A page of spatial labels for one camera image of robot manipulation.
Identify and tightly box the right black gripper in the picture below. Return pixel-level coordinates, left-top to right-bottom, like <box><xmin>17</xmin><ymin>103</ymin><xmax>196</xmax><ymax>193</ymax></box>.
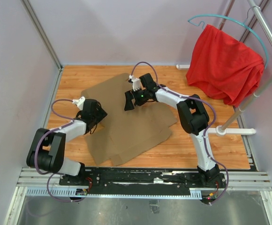
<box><xmin>124</xmin><ymin>87</ymin><xmax>148</xmax><ymax>112</ymax></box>

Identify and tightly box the brown cardboard box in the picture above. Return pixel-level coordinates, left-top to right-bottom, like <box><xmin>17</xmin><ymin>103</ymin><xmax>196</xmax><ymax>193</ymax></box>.
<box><xmin>81</xmin><ymin>73</ymin><xmax>177</xmax><ymax>165</ymax></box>

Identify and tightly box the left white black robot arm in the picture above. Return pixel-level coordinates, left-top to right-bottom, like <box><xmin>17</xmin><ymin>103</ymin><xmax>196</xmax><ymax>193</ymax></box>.
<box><xmin>26</xmin><ymin>97</ymin><xmax>107</xmax><ymax>186</ymax></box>

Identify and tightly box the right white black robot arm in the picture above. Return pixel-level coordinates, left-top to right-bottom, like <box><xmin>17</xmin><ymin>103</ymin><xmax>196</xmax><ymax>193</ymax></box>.
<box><xmin>124</xmin><ymin>73</ymin><xmax>228</xmax><ymax>188</ymax></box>

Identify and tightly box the red cloth shirt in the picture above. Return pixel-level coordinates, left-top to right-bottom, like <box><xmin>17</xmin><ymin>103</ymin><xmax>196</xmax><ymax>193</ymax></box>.
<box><xmin>186</xmin><ymin>24</ymin><xmax>265</xmax><ymax>107</ymax></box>

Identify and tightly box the teal clothes hanger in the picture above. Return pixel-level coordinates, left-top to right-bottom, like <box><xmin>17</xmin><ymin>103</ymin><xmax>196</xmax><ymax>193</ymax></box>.
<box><xmin>187</xmin><ymin>6</ymin><xmax>269</xmax><ymax>69</ymax></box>

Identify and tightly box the white clothes rack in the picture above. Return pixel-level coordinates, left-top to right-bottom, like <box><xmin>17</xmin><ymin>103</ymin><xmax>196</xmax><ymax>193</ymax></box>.
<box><xmin>176</xmin><ymin>0</ymin><xmax>272</xmax><ymax>137</ymax></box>

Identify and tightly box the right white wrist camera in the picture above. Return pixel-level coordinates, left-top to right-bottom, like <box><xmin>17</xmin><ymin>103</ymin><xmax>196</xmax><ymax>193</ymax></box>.
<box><xmin>128</xmin><ymin>75</ymin><xmax>142</xmax><ymax>91</ymax></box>

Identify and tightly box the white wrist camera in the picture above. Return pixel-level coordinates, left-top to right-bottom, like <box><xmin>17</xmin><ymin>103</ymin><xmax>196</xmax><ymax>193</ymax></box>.
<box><xmin>128</xmin><ymin>75</ymin><xmax>142</xmax><ymax>91</ymax></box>
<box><xmin>72</xmin><ymin>96</ymin><xmax>85</xmax><ymax>110</ymax></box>

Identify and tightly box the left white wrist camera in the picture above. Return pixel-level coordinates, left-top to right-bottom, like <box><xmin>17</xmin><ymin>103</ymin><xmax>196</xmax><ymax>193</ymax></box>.
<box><xmin>72</xmin><ymin>96</ymin><xmax>85</xmax><ymax>110</ymax></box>

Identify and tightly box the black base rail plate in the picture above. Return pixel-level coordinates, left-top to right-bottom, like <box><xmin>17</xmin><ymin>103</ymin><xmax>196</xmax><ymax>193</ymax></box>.
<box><xmin>59</xmin><ymin>167</ymin><xmax>225</xmax><ymax>194</ymax></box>

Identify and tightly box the aluminium frame post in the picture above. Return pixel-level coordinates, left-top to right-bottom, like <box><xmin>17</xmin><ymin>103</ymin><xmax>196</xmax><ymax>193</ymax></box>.
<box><xmin>21</xmin><ymin>0</ymin><xmax>63</xmax><ymax>70</ymax></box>

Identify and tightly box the grey slotted cable duct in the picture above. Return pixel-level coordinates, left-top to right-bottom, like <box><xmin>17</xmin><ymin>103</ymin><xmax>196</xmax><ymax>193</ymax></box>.
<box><xmin>26</xmin><ymin>187</ymin><xmax>203</xmax><ymax>200</ymax></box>

